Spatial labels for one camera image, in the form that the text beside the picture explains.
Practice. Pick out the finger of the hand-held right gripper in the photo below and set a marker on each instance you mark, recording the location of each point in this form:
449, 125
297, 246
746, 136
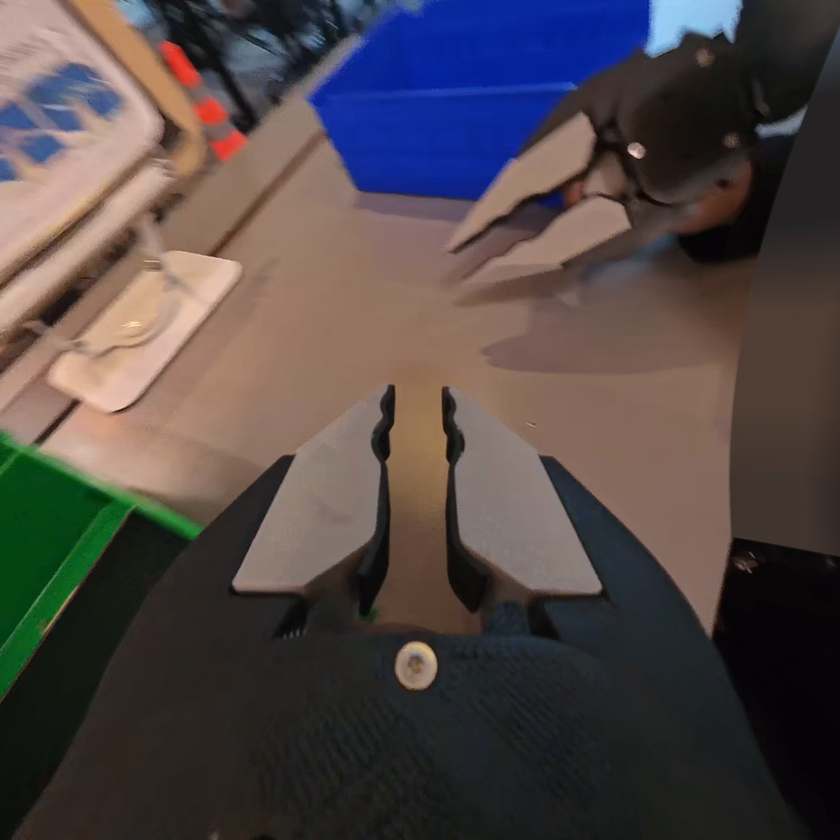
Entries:
571, 236
538, 170

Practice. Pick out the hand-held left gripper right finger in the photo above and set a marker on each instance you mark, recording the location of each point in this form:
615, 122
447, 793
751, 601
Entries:
518, 518

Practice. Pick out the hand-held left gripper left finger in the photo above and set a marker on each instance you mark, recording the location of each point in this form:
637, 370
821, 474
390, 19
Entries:
315, 518

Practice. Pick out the green plastic bin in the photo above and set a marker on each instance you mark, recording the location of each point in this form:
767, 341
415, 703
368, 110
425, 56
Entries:
46, 525

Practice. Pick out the person's right hand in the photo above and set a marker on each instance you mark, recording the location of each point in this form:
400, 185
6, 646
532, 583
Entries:
722, 203

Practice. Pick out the blue plastic bin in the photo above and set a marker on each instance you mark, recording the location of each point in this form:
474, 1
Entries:
459, 98

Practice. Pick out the white document stand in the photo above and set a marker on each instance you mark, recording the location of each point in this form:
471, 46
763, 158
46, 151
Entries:
151, 321

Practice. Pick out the person's legs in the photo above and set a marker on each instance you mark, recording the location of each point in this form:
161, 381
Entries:
787, 689

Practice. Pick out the orange striped traffic cone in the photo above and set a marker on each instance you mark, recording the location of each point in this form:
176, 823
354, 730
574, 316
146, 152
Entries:
210, 111

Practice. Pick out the printed instruction sheet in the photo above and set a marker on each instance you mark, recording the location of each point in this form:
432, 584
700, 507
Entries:
59, 131

